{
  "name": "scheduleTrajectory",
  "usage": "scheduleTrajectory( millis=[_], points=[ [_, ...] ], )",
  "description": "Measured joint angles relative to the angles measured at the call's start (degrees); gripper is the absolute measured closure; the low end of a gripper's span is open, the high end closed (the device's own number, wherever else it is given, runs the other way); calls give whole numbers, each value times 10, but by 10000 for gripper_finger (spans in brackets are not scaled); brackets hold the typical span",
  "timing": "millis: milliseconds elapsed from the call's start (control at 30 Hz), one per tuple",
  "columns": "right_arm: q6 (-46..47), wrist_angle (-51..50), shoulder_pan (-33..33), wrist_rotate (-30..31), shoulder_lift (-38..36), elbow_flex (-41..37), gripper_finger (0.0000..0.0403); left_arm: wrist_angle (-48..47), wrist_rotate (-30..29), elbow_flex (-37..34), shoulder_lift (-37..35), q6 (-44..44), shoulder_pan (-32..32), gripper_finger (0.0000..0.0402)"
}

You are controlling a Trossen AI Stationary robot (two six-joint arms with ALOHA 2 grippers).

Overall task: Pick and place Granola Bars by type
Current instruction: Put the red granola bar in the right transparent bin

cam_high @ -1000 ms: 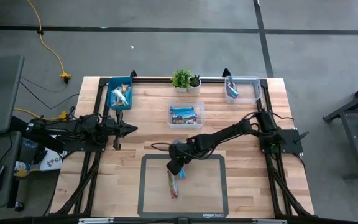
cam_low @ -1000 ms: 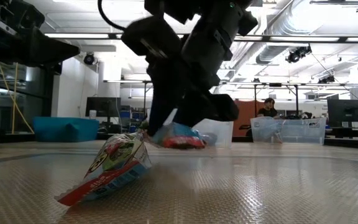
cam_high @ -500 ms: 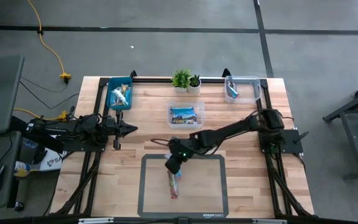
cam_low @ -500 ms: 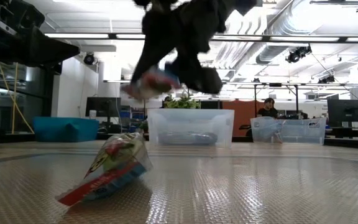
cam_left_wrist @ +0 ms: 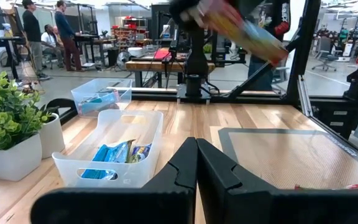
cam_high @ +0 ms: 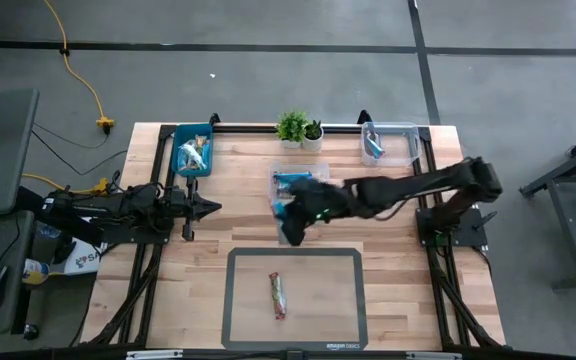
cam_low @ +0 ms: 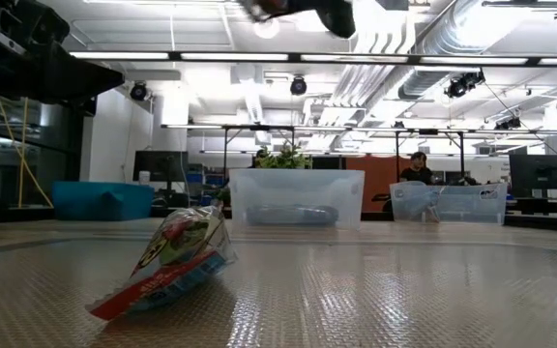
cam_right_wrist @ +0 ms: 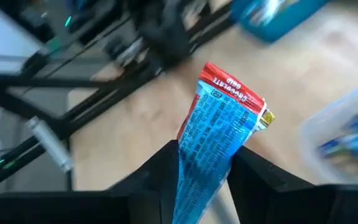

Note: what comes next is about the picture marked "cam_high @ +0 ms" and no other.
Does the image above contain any blue plastic bin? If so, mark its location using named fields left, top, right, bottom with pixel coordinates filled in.
left=170, top=122, right=215, bottom=179

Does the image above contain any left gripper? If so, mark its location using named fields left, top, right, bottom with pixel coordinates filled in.
left=165, top=175, right=223, bottom=242

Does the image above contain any black aluminium table frame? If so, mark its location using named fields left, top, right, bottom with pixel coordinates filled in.
left=80, top=108, right=507, bottom=351

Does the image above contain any red and green granola bar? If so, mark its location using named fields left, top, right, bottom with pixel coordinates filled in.
left=268, top=271, right=289, bottom=321

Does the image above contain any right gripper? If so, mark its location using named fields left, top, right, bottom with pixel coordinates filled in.
left=280, top=177, right=352, bottom=247

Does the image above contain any white printed bag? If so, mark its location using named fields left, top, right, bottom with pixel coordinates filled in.
left=62, top=238, right=104, bottom=277

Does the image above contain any frosted plastic bin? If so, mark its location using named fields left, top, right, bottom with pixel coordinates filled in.
left=267, top=161, right=332, bottom=209

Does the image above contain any leafy plant in white pot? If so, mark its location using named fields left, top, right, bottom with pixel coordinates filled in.
left=274, top=109, right=309, bottom=150

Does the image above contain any grey baking mat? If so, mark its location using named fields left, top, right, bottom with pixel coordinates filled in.
left=221, top=246, right=370, bottom=352

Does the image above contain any silver metal bracket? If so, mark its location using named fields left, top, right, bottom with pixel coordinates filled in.
left=126, top=349, right=184, bottom=360
left=406, top=351, right=463, bottom=360

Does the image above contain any succulent in round white pot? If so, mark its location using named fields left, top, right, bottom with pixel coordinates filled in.
left=301, top=119, right=325, bottom=153

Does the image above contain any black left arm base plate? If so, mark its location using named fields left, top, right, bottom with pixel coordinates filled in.
left=102, top=219, right=174, bottom=246

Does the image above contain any bottle with yellow label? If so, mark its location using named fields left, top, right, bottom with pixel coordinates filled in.
left=21, top=257, right=52, bottom=286

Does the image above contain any black floor cable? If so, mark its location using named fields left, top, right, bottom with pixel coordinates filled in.
left=31, top=122, right=129, bottom=177

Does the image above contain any clear plastic bin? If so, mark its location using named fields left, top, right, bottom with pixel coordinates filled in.
left=360, top=121, right=423, bottom=169

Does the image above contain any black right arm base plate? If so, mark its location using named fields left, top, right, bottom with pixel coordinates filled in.
left=415, top=207, right=498, bottom=249

